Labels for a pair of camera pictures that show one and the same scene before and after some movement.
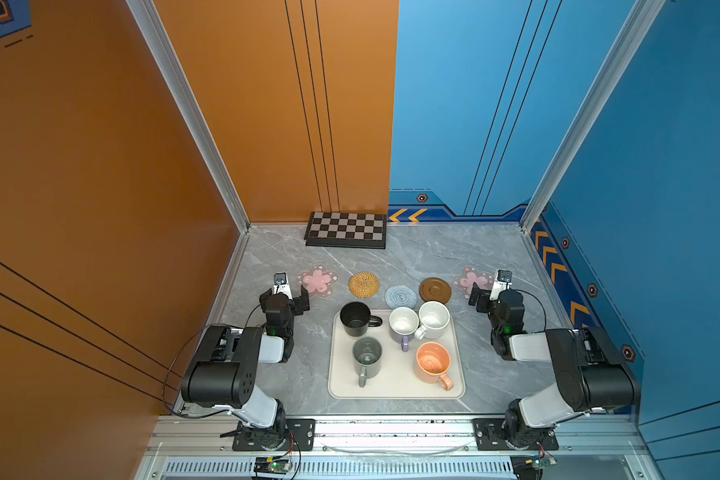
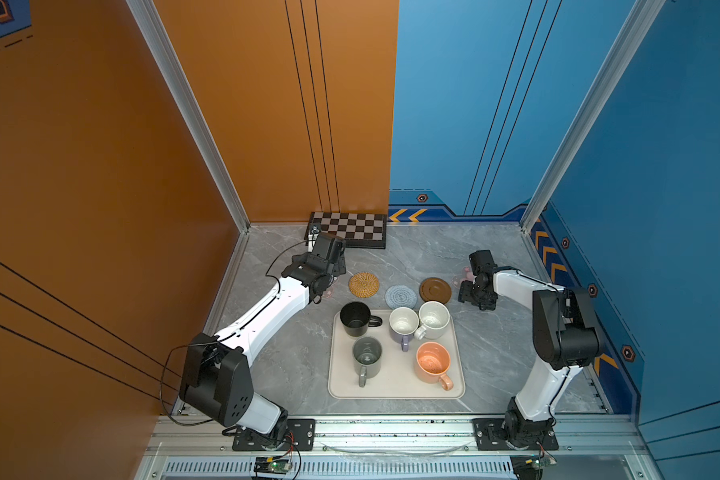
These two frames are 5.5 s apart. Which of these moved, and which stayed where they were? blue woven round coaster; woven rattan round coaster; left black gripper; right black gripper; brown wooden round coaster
Moved: left black gripper; right black gripper
Stayed: blue woven round coaster; brown wooden round coaster; woven rattan round coaster
